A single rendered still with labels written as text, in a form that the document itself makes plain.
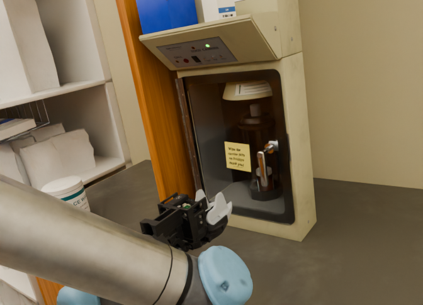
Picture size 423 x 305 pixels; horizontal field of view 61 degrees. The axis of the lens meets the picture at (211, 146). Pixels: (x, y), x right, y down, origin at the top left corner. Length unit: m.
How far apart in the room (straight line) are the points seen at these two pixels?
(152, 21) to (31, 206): 0.62
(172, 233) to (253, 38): 0.42
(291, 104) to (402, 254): 0.43
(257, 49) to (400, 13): 0.52
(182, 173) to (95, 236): 0.75
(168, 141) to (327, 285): 0.56
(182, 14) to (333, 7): 0.53
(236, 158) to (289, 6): 0.39
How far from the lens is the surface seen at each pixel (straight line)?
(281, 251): 0.96
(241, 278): 0.44
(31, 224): 0.36
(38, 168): 1.86
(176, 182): 1.10
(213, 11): 0.81
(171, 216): 0.60
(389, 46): 1.21
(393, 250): 0.97
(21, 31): 1.97
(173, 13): 0.87
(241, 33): 0.77
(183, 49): 0.89
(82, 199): 1.31
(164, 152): 1.05
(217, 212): 0.69
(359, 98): 1.25
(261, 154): 0.85
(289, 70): 0.86
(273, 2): 0.84
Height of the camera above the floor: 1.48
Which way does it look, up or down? 17 degrees down
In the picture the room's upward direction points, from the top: 10 degrees counter-clockwise
